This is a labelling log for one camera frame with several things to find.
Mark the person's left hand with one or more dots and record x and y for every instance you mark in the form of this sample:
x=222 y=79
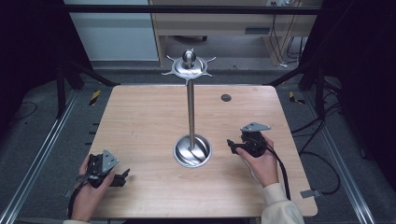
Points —
x=88 y=202

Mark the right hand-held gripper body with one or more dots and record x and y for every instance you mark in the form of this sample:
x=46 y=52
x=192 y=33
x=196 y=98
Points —
x=253 y=140

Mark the light wooden desk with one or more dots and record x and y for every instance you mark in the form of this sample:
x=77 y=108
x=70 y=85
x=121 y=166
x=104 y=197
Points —
x=218 y=21

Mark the steel hook stand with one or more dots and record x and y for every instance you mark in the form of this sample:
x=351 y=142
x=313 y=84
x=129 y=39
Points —
x=190 y=112

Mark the grey table edge clamp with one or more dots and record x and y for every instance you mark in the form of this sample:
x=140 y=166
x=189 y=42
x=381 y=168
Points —
x=309 y=193

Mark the black horizontal frame bar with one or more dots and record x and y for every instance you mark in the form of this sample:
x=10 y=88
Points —
x=186 y=9

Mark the black yellow floor tape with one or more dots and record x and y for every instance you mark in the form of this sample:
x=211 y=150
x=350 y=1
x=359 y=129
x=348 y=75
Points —
x=294 y=97
x=95 y=97

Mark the white cabinet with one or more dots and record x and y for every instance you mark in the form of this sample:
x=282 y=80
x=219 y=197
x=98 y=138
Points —
x=115 y=34

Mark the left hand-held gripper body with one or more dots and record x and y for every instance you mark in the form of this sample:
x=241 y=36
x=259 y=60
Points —
x=107 y=160

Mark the aluminium floor rail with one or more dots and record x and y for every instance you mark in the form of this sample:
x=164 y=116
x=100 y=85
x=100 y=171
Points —
x=37 y=161
x=342 y=174

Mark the grey round table grommet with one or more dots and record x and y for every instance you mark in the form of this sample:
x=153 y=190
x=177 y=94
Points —
x=226 y=97

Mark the person's right hand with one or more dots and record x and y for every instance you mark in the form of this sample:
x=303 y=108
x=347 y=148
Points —
x=264 y=169

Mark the black frame strut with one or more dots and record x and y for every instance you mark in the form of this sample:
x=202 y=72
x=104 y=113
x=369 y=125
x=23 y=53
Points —
x=71 y=73
x=311 y=71

